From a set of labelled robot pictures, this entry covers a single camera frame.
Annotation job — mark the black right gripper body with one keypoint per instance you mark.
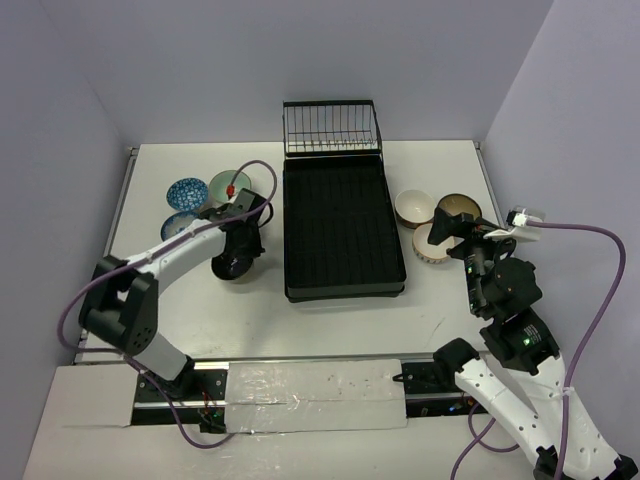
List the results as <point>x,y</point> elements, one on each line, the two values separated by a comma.
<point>475,245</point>

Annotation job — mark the silver taped cover plate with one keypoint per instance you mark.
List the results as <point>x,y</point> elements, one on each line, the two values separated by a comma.
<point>291,397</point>

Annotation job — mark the pale green bowl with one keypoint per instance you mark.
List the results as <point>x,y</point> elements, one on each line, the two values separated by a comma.
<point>219,184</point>

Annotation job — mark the black bowl tan outside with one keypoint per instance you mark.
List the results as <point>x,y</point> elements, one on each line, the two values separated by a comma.
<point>230,267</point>

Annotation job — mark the brown bowl cream inside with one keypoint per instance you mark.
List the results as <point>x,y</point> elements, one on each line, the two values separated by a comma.
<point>457,203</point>

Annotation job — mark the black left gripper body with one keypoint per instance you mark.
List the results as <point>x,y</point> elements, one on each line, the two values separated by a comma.
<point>240,245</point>

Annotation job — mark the white bowl brown outside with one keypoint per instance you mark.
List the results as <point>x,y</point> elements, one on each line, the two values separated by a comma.
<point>414,208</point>

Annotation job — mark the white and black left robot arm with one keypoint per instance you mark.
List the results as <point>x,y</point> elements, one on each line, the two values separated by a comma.
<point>123,310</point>

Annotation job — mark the black wire plate rack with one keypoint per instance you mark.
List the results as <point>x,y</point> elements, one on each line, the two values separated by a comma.
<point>330,128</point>

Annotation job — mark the dark blue patterned bowl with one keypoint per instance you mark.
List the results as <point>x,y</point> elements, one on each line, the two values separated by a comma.
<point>187,194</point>

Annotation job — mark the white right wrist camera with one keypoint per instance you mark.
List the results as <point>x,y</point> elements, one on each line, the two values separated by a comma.
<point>519,226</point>

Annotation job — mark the black dish rack tray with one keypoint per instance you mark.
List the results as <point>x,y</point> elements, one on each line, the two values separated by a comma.
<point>340,234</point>

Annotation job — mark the white bowl patterned rim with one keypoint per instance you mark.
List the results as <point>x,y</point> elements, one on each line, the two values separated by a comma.
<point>432,254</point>

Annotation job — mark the black aluminium mounting rail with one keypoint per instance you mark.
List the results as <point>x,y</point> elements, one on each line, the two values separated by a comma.
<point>205,405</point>

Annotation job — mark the blue and white floral bowl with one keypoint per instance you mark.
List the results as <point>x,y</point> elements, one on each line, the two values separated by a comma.
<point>176,223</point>

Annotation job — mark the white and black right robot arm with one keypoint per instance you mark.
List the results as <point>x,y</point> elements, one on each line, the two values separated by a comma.
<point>550,424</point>

